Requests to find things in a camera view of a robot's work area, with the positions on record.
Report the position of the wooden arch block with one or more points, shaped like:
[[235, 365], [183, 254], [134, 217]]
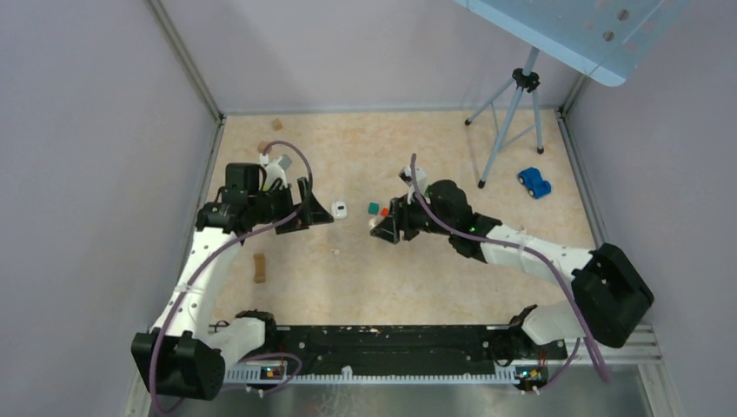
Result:
[[259, 268]]

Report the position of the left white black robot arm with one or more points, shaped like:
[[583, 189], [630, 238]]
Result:
[[180, 356]]

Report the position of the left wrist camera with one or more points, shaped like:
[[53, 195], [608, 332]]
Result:
[[276, 169]]

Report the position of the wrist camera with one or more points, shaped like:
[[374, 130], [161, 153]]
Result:
[[416, 181], [276, 169]]

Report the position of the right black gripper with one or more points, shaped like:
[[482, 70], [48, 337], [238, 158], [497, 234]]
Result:
[[399, 219]]

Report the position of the teal small cube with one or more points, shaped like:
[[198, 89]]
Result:
[[373, 208]]

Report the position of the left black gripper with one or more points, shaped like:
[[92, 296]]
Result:
[[315, 214]]

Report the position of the grey tripod stand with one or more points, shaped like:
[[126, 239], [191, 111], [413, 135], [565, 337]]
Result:
[[526, 82]]

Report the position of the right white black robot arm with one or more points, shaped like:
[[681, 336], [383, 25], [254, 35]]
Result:
[[605, 296]]

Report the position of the white earbud charging case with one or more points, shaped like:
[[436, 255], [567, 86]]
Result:
[[339, 210]]

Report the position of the light blue perforated panel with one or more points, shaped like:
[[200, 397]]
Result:
[[603, 40]]

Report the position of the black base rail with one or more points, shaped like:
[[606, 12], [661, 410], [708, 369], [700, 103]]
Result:
[[407, 352]]

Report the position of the blue toy car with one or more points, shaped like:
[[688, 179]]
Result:
[[536, 186]]

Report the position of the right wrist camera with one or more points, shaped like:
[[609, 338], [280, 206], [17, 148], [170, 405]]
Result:
[[416, 181]]

